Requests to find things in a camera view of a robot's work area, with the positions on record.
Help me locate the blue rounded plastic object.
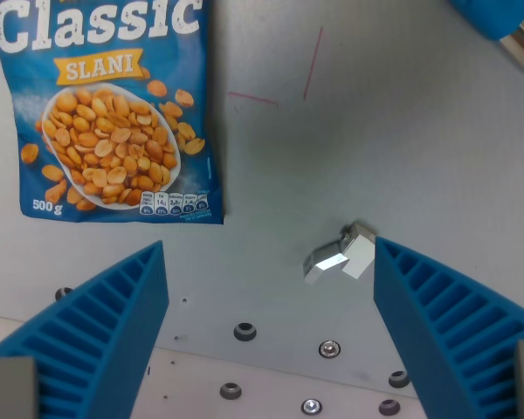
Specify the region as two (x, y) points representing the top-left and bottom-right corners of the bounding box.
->
(447, 0), (524, 42)

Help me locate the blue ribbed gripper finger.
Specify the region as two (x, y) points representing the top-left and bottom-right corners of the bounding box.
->
(373, 237), (524, 419)
(0, 239), (170, 419)

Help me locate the blue salted peanuts bag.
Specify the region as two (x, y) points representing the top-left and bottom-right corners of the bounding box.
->
(0, 0), (225, 226)

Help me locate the small shiny metal block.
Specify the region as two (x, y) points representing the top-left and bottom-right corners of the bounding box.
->
(303, 221), (376, 285)

